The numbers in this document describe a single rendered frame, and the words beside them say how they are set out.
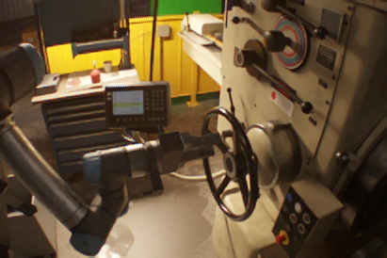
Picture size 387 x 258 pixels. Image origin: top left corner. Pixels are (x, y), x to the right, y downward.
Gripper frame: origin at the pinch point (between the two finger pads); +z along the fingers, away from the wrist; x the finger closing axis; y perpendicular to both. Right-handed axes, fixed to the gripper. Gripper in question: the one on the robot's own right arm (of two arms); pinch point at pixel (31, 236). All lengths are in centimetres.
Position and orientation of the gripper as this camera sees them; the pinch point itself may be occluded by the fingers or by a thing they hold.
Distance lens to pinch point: 54.7
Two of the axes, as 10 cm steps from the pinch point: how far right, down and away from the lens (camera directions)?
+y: -8.3, 5.4, -1.4
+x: 5.0, 6.0, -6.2
